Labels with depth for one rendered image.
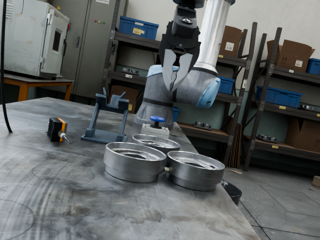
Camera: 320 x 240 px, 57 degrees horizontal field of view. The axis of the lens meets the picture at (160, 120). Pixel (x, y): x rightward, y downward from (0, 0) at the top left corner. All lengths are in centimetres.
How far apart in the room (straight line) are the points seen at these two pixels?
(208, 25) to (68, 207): 88
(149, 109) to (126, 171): 62
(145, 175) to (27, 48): 242
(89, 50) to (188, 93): 346
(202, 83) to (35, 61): 196
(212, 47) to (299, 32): 415
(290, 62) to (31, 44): 326
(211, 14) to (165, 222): 87
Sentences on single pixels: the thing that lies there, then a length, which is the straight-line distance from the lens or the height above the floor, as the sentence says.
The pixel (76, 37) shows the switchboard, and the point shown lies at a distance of 447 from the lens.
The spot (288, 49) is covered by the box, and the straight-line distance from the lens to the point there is 449.
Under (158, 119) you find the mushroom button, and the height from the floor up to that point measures 87.
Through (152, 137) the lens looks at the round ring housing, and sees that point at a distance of 68.
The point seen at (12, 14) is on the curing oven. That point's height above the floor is 128.
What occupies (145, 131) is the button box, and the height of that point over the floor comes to 84.
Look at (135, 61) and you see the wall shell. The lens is 459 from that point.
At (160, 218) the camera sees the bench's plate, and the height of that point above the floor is 80.
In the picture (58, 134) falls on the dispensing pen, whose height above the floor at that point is 82.
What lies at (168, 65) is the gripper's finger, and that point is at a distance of 67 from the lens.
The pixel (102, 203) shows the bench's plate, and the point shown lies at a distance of 39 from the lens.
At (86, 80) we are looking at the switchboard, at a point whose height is 80.
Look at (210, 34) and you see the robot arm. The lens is 110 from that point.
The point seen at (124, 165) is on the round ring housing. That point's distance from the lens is 47.
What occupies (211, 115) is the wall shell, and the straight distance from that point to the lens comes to 471.
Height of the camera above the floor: 96
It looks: 7 degrees down
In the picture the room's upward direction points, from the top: 12 degrees clockwise
